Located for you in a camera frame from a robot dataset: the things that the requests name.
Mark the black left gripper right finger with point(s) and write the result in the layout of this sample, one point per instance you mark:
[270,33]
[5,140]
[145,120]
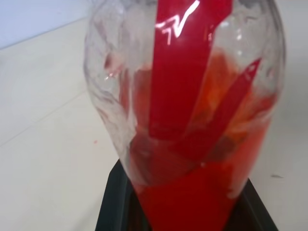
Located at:
[255,211]

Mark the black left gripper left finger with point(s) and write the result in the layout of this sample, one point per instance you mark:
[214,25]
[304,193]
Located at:
[115,192]

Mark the clear plastic bottle red drink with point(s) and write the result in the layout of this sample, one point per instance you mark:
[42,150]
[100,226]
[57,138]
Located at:
[178,101]

